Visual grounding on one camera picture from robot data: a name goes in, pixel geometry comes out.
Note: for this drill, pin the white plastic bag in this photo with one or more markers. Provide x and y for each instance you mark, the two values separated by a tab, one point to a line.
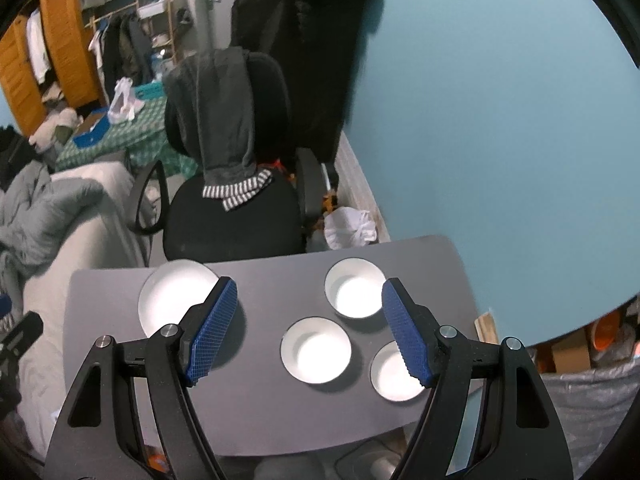
125	105

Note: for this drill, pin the white hanging shirt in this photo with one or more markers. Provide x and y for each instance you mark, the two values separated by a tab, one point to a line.
39	47

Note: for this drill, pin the light wooden board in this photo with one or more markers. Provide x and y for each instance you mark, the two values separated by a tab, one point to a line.
487	327

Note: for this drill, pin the grey duvet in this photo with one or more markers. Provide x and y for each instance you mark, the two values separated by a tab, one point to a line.
45	215

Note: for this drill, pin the green checkered tablecloth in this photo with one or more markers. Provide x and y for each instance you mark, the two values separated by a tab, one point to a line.
145	130

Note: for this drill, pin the grey door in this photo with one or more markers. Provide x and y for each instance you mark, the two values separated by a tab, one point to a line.
212	5

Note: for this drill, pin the wooden louvred wardrobe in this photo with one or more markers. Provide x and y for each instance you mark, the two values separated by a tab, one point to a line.
70	45

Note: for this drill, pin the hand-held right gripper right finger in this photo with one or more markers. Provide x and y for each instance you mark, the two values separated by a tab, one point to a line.
407	330

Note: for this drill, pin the white plate with dark rim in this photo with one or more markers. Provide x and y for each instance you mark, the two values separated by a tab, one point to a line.
170	295

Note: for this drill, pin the dark jackets on rack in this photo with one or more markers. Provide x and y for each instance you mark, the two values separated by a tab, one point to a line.
127	50

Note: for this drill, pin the white bowl with dark rim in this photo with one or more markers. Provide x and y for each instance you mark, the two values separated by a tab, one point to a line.
392	375
356	295
317	347

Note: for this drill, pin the black clothing pile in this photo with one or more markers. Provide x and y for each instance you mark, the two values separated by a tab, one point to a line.
15	155

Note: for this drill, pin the grey plastic tarp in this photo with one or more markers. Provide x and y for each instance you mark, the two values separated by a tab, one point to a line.
585	410

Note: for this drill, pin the orange bucket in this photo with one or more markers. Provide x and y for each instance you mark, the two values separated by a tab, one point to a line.
607	332

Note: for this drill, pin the grey garment with striped cuffs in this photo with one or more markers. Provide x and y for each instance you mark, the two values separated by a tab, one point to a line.
220	120

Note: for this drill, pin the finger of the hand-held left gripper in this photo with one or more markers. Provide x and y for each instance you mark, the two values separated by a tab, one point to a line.
22	332
4	305

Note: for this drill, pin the grey bed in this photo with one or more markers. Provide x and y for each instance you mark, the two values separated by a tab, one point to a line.
90	250

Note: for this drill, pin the black office chair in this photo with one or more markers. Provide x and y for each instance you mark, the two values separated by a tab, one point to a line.
235	220

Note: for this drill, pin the black hanging coats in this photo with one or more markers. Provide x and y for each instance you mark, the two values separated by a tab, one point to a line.
300	50

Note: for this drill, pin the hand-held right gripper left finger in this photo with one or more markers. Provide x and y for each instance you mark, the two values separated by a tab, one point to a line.
212	327

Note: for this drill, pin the orange toy clutter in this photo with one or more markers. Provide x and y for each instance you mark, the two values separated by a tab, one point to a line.
331	202

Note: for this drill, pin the blue box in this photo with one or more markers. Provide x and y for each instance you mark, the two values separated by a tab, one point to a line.
90	132

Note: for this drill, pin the white trash bag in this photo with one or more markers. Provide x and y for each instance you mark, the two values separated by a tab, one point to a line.
350	227

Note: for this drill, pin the teal crate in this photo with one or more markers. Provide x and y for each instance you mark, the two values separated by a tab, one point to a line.
150	91

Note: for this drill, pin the wooden shelf rack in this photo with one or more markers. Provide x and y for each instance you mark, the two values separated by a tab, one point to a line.
157	5

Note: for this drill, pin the beige clothing pile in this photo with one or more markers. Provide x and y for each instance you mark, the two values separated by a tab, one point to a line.
55	127

